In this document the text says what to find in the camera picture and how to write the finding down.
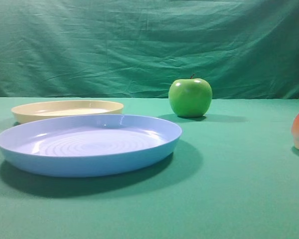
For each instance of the blue plastic plate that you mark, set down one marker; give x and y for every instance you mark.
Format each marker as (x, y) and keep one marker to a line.
(89, 145)

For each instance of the yellow plastic plate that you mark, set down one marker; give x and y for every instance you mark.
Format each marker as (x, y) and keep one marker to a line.
(54, 109)

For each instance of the green apple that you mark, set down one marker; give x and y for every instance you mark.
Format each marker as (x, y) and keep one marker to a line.
(190, 98)

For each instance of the green table cloth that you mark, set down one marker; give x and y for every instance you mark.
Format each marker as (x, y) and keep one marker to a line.
(233, 175)

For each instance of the green backdrop cloth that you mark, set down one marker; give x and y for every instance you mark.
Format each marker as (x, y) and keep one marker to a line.
(245, 49)

